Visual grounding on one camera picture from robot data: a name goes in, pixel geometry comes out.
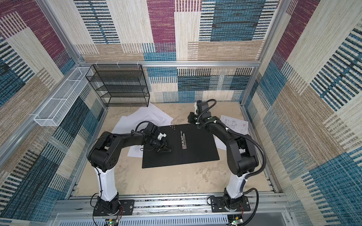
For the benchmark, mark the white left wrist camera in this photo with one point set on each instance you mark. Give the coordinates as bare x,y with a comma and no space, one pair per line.
154,132

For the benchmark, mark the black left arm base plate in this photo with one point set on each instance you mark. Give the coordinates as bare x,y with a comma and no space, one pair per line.
113,208

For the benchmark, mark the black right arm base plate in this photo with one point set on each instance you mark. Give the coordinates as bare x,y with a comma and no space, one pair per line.
224,204

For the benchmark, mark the black wire mesh file rack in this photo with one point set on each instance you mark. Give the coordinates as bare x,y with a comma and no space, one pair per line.
119,85

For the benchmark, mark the aluminium front rail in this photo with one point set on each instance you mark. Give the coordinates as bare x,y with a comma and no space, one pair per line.
147,205

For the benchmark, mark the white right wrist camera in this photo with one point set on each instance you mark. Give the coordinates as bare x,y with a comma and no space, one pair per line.
202,106

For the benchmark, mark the white text paper sheet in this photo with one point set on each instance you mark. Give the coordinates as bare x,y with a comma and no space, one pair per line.
152,114
126,124

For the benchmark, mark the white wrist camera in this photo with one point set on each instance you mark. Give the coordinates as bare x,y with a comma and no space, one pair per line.
202,106
154,132

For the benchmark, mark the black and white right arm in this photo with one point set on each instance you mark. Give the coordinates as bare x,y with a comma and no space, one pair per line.
241,154

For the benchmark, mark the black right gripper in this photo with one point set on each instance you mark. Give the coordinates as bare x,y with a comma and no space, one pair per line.
190,118

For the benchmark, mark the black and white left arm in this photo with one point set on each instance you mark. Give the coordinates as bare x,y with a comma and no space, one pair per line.
105,154

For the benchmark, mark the white technical drawing sheet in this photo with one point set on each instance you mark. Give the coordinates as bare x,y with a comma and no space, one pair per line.
237,125

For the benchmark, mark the white text paper back sheet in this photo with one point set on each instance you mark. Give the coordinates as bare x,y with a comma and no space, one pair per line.
152,114

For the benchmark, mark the white text paper middle sheet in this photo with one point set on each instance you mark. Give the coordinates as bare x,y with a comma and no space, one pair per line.
126,124

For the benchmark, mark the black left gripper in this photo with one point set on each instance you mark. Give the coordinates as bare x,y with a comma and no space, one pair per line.
163,143

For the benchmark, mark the white wire mesh tray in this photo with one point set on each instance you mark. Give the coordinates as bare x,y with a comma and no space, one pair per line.
58,106

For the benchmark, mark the red and black ring binder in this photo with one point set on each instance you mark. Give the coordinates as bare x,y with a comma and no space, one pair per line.
187,143

